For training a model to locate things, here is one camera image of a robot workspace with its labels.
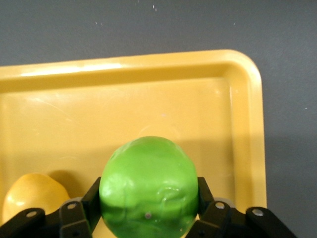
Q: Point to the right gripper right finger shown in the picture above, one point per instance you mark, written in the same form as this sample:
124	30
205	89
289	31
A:
218	220

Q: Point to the yellow potato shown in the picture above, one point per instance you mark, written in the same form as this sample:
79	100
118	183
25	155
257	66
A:
32	193

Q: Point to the green apple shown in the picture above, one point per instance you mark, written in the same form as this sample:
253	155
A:
148	186

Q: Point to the yellow plastic tray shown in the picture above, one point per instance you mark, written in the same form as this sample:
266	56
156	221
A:
123	111

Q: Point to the dark grey table mat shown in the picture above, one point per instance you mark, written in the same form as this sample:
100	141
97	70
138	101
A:
148	24

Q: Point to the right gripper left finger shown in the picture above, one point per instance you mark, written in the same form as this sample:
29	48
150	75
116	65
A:
74	218

